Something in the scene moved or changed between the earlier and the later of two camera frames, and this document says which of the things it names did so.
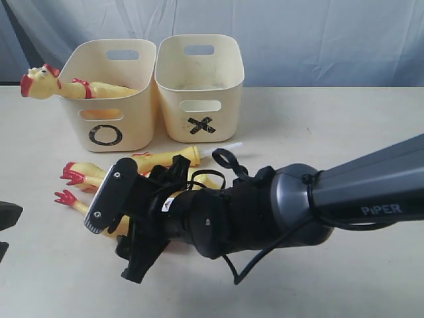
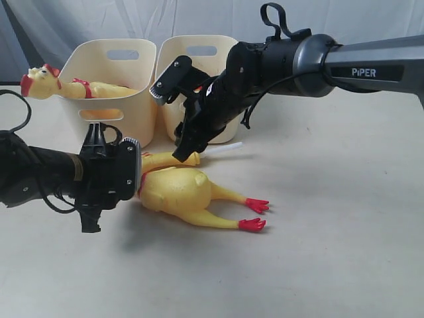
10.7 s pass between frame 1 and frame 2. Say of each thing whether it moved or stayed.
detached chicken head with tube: stayed
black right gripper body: moved
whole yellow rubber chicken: stayed
